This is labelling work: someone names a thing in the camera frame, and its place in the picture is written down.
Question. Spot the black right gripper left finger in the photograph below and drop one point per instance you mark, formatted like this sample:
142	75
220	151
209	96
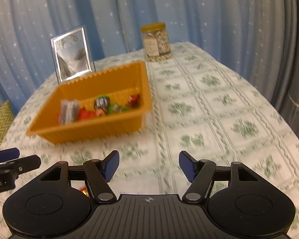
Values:
98	174

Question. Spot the orange plastic tray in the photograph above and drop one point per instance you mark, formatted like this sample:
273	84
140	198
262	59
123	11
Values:
119	83

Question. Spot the green floral tablecloth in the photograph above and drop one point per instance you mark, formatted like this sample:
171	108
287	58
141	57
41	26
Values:
198	105

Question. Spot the blue star curtain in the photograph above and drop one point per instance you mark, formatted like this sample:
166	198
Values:
255	38

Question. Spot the green brown candy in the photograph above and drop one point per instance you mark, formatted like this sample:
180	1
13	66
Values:
116	108

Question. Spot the clear packet dark snack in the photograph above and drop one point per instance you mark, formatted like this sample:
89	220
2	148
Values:
69	110

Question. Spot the nut jar with gold lid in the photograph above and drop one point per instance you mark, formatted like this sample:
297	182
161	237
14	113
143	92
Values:
156	42

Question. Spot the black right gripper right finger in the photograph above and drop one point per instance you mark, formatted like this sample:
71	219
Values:
199	173

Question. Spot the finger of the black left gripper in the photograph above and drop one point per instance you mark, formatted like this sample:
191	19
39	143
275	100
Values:
9	154
23	165

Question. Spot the green black snack bar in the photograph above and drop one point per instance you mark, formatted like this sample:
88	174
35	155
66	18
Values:
101	105

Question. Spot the dark red candy in tray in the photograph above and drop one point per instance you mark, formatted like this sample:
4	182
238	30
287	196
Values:
133	101

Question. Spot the red square snack packet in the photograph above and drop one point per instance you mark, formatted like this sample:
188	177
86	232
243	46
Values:
85	114

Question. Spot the silver sand art frame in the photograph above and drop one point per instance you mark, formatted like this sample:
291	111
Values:
71	55

